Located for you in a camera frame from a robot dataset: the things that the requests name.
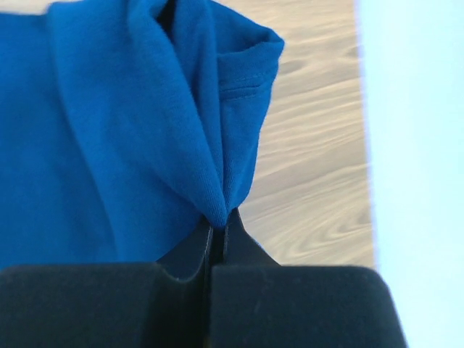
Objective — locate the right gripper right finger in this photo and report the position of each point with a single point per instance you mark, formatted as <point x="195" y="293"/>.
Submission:
<point x="236" y="247"/>

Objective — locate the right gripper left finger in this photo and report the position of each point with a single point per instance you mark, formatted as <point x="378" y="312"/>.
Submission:
<point x="189" y="259"/>

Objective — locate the dark blue t shirt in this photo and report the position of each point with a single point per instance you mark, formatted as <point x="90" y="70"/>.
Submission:
<point x="123" y="123"/>

